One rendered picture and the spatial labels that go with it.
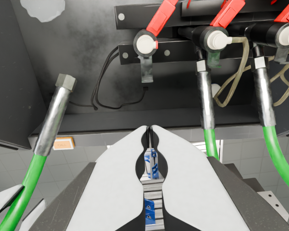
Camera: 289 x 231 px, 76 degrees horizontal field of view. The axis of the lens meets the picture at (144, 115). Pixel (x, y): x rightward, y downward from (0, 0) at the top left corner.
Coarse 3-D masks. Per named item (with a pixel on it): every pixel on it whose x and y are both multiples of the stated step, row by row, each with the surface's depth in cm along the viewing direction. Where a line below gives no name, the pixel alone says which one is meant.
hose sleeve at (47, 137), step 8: (56, 88) 21; (64, 88) 22; (56, 96) 21; (64, 96) 21; (56, 104) 21; (64, 104) 22; (48, 112) 21; (56, 112) 21; (64, 112) 22; (48, 120) 21; (56, 120) 21; (48, 128) 21; (56, 128) 21; (40, 136) 20; (48, 136) 21; (40, 144) 20; (48, 144) 21; (40, 152) 20; (48, 152) 21
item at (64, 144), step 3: (57, 138) 46; (60, 138) 46; (63, 138) 46; (57, 141) 46; (60, 141) 46; (63, 141) 46; (66, 141) 46; (69, 141) 46; (72, 141) 47; (54, 144) 46; (57, 144) 46; (60, 144) 46; (63, 144) 46; (66, 144) 46; (69, 144) 46; (57, 147) 47; (60, 147) 47; (63, 147) 47; (66, 147) 47; (69, 147) 47
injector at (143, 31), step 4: (140, 32) 20; (144, 32) 20; (148, 32) 20; (136, 36) 21; (152, 36) 21; (136, 40) 21; (156, 40) 21; (136, 44) 21; (136, 48) 21; (136, 52) 21; (140, 52) 22; (152, 52) 21; (144, 56) 22; (148, 56) 22
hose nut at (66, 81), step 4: (60, 76) 22; (64, 76) 21; (68, 76) 22; (60, 80) 21; (64, 80) 21; (68, 80) 22; (72, 80) 22; (76, 80) 23; (56, 84) 22; (60, 84) 21; (64, 84) 21; (68, 84) 22; (72, 84) 22; (68, 88) 22; (72, 88) 22
